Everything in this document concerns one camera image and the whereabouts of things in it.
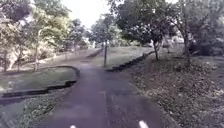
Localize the dark pole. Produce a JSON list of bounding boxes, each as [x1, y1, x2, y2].
[[102, 39, 109, 68]]

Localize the grass slope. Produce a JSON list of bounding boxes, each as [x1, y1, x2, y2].
[[89, 45, 158, 70]]

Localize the dark drain channel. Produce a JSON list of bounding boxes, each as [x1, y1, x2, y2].
[[0, 64, 82, 107], [105, 49, 158, 73]]

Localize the dark asphalt path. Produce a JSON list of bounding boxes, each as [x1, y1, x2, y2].
[[32, 49, 168, 128]]

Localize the wood of trees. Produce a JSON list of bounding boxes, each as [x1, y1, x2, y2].
[[0, 0, 224, 74]]

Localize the leaf-covered slope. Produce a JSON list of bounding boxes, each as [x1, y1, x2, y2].
[[122, 46, 224, 128]]

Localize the grass patch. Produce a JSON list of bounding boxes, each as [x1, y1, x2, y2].
[[0, 66, 78, 94]]

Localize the grass strip with leaves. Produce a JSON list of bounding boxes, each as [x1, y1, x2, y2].
[[0, 87, 74, 128]]

